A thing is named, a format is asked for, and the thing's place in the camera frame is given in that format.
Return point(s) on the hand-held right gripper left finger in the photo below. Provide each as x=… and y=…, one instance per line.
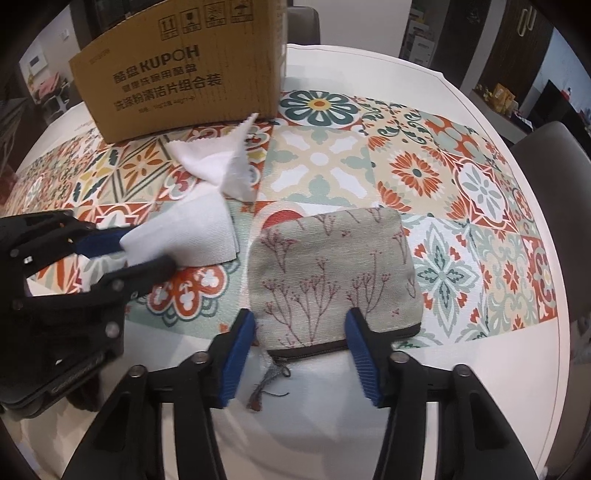
x=238, y=360

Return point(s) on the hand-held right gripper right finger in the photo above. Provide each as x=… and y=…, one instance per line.
x=364, y=364

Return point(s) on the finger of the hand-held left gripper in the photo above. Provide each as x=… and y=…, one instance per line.
x=99, y=242
x=138, y=277

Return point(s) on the white cloth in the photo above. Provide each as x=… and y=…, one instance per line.
x=217, y=166
x=194, y=235

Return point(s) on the grey branch print pouch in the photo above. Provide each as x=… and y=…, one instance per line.
x=332, y=272

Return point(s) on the brown cardboard box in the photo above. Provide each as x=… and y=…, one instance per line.
x=184, y=92

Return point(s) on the white crumpled cloth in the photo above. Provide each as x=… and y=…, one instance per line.
x=217, y=166

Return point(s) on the white shoe rack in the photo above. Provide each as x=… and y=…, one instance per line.
x=55, y=99

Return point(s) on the grey dining chair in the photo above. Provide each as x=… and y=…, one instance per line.
x=302, y=25
x=554, y=161

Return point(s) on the white low cabinet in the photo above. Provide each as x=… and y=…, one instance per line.
x=501, y=122

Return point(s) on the yellow boxes on cabinet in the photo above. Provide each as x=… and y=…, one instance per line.
x=498, y=98

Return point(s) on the black television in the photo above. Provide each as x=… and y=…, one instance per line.
x=565, y=108

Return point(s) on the white storage boxes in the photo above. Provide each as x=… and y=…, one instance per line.
x=418, y=41

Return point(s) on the dark slatted wall panel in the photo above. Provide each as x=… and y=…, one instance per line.
x=489, y=41

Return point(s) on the gold clip wall decoration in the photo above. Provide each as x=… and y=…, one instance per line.
x=524, y=21

